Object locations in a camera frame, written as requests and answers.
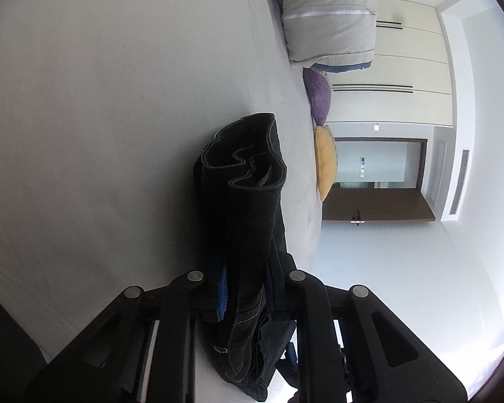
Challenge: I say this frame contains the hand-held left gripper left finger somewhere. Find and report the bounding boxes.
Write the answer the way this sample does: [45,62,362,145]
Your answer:
[25,266,232,403]

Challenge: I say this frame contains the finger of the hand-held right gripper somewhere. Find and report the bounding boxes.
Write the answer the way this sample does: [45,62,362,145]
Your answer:
[282,341,300,366]

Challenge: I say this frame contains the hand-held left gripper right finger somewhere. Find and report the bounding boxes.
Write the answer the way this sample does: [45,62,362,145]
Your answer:
[264,252,468,403]

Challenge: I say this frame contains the black pants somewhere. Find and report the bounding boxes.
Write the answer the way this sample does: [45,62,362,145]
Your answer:
[192,113,303,402]

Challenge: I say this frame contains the yellow pillow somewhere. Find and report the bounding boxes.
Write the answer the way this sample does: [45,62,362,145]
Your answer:
[313,125,339,203]

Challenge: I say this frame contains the brown wooden door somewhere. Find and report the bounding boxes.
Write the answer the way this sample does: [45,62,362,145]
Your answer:
[322,187,437,223]

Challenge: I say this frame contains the purple pillow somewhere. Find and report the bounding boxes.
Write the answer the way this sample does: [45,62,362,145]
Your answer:
[302,67,332,128]

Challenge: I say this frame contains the white sheeted bed mattress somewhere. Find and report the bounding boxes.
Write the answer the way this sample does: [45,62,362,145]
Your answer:
[0,0,324,403]

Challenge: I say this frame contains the cream wardrobe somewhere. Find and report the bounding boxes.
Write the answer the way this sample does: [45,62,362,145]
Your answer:
[331,0,454,128]

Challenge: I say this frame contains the folded light grey duvet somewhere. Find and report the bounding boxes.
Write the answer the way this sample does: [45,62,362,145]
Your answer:
[281,0,379,72]

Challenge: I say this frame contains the white wall air vent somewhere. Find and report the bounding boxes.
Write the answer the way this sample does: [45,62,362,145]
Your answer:
[449,148,470,215]

